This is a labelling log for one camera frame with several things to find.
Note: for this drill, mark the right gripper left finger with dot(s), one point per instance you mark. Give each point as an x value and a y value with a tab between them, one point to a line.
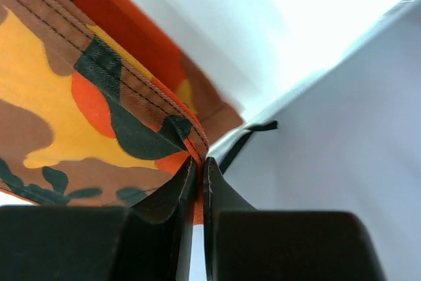
149	241

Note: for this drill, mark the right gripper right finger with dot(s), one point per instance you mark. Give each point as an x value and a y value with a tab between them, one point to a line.
243	243

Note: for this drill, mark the orange camouflage trousers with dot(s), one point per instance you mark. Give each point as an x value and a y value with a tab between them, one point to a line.
83	122

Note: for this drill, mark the red plastic tray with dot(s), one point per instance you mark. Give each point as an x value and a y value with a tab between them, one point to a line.
133	30

